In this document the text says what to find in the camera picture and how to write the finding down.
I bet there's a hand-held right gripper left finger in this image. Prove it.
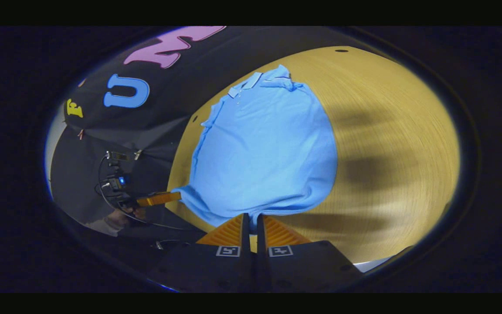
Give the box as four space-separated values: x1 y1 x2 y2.
148 213 252 293

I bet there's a light blue T-shirt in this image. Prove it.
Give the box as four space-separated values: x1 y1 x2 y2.
171 65 339 232

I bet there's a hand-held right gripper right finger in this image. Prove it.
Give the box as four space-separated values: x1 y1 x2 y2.
255 213 363 293

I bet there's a black backdrop cloth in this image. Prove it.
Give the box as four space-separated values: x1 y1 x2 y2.
50 26 235 238

